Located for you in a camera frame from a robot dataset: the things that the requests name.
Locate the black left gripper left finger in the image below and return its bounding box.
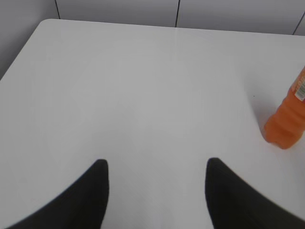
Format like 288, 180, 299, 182
9, 159, 109, 229

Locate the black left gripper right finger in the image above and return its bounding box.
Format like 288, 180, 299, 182
205, 158, 305, 229

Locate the orange Mirinda soda bottle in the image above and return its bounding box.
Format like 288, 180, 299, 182
264, 69, 305, 149

